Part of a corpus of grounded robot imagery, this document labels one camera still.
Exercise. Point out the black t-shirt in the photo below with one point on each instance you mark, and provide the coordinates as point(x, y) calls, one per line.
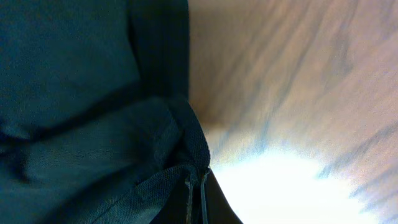
point(95, 121)

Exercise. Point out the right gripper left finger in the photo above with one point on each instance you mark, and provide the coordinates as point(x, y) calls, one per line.
point(178, 207)

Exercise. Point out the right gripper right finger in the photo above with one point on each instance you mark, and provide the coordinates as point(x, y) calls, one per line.
point(215, 208)

